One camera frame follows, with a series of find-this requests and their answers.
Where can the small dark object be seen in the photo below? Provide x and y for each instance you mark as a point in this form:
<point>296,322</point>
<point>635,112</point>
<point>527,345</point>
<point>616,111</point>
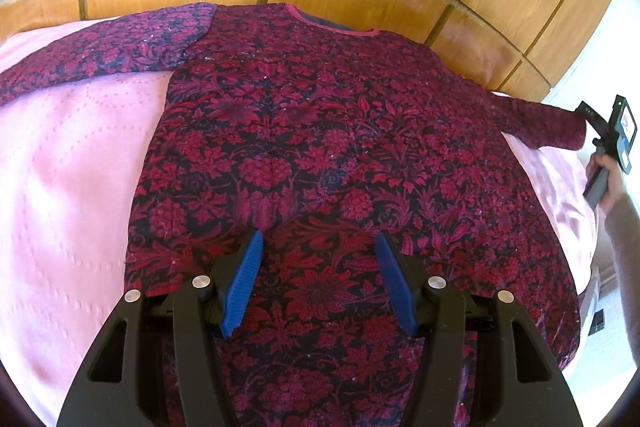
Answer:
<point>598,323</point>

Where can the person's right forearm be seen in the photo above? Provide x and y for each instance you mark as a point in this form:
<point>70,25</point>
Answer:
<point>625,267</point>

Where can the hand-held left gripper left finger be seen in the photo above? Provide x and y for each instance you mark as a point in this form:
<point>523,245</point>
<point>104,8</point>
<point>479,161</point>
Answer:
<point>243,279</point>

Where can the pink bed sheet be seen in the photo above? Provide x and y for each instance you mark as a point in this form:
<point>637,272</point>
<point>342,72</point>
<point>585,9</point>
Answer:
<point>65,187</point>

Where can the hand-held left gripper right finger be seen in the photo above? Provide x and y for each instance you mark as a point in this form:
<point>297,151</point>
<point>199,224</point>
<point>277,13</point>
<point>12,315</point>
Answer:
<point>395,279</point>

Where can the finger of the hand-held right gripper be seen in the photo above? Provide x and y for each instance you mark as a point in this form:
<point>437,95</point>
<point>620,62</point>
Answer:
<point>591,113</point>

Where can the person's right hand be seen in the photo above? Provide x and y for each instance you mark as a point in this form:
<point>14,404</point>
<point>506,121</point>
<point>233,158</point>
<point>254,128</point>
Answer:
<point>612,184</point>

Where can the red floral long-sleeved top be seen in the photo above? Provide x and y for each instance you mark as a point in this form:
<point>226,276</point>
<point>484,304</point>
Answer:
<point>320,147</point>

